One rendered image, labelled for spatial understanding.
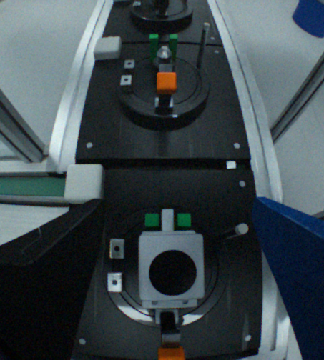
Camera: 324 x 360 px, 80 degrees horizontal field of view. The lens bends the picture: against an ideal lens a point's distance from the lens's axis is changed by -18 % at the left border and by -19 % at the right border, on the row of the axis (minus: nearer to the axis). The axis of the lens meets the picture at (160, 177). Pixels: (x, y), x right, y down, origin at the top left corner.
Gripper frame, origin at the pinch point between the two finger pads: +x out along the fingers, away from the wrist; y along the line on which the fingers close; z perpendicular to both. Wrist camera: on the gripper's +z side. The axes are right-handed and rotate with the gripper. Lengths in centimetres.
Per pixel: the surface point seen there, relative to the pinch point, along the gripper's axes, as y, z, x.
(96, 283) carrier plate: 8.1, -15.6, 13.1
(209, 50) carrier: -8.6, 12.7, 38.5
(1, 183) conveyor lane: 25.6, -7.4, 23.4
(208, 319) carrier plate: -4.9, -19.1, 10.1
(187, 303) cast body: -1.4, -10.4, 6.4
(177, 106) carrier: -1.7, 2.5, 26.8
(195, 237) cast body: -1.6, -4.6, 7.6
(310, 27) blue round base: -56, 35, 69
